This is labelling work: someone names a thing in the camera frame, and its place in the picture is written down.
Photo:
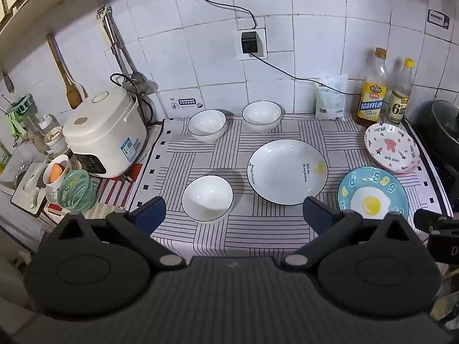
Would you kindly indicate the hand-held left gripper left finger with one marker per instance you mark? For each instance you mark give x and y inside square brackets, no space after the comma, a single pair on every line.
[150,213]

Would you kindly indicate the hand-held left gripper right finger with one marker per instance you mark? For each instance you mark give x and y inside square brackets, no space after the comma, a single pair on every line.
[317,211]

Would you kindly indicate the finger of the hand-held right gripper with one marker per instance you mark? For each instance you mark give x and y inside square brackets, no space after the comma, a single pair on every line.
[428,220]

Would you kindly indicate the large white plate black rim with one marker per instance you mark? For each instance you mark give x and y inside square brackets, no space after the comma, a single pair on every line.
[283,172]

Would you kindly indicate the blue fried egg print plate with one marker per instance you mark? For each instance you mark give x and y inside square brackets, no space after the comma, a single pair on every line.
[371,204]

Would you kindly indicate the white bowl black rim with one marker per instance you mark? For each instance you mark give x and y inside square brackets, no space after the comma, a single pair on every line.
[261,113]
[206,197]
[206,123]

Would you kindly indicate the pink rabbit print plate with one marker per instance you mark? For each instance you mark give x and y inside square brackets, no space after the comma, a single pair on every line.
[391,147]

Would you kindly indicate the black stove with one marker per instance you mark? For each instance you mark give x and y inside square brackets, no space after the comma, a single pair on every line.
[448,182]

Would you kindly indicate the red striped cloth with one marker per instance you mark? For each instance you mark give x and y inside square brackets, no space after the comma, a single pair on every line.
[114,190]

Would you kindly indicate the striped white tablecloth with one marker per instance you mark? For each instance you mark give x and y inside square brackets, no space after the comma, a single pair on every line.
[272,229]

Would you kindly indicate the green plastic basket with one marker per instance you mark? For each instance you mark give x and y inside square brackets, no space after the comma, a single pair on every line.
[77,190]

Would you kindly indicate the white rice cooker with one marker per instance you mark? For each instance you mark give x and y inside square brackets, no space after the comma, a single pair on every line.
[104,132]

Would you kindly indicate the black wok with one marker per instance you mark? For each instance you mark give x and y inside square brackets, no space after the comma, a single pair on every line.
[444,125]

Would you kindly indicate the white mug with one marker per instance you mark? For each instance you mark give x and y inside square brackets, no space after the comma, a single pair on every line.
[52,191]

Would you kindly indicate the orange rounded item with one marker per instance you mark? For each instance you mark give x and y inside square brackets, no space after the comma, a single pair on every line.
[56,172]

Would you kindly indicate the white salt bag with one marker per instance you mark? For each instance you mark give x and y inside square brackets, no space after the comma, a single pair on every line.
[330,100]

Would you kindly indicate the clear vinegar bottle yellow cap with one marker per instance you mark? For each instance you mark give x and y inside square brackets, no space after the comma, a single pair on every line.
[398,107]

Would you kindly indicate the small white lidded container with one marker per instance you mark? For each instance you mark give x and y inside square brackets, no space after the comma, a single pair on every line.
[53,139]

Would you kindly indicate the yellow label cooking wine bottle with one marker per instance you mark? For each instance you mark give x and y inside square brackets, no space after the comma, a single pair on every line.
[372,100]

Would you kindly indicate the white plastic tray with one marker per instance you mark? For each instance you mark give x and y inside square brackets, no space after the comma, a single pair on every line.
[28,190]

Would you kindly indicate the hanging metal ladle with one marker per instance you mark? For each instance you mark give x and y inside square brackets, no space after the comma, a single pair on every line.
[138,79]

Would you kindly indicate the wooden spatula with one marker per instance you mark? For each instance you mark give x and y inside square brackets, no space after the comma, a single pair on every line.
[73,95]

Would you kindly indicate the green plastic rack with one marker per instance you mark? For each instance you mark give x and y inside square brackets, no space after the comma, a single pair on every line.
[19,109]

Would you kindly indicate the black plug adapter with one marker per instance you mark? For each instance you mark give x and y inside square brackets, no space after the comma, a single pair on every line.
[249,41]

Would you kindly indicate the white wall sticker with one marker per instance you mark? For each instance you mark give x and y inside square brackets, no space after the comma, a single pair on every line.
[186,103]

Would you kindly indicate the white wall socket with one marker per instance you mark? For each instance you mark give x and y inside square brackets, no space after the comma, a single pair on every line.
[262,43]

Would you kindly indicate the dark wall sticker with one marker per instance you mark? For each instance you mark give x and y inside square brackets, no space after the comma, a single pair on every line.
[438,19]

